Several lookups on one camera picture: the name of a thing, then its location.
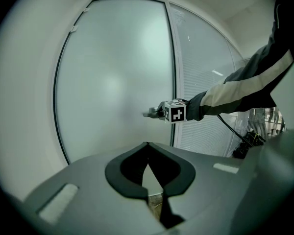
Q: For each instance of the person's jacket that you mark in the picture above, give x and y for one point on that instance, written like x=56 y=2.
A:
x=289 y=21

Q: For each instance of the person's right forearm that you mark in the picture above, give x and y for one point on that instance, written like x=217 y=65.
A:
x=225 y=97

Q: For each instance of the frosted glass door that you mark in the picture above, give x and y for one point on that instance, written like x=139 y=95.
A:
x=112 y=70

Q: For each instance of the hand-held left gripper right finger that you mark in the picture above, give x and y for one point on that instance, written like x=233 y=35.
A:
x=210 y=177

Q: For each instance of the stack of black chair bases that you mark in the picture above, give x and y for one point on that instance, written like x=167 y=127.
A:
x=247 y=146

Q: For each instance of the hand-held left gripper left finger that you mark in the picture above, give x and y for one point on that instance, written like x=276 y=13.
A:
x=93 y=180

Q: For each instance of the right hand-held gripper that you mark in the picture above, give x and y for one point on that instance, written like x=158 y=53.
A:
x=177 y=112

